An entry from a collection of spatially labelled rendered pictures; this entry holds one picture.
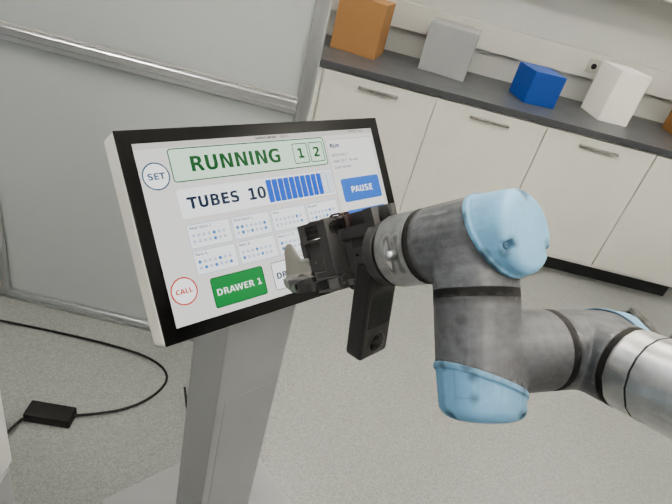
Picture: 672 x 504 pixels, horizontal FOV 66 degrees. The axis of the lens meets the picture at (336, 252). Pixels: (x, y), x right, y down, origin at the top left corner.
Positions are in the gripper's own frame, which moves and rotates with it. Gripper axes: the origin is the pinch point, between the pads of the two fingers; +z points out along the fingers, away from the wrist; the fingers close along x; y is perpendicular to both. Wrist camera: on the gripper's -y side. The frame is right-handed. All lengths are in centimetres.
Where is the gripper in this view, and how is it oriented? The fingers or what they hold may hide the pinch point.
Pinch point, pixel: (293, 284)
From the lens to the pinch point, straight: 69.9
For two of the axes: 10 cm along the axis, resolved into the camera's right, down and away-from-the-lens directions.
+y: -2.3, -9.7, -0.3
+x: -7.5, 2.0, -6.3
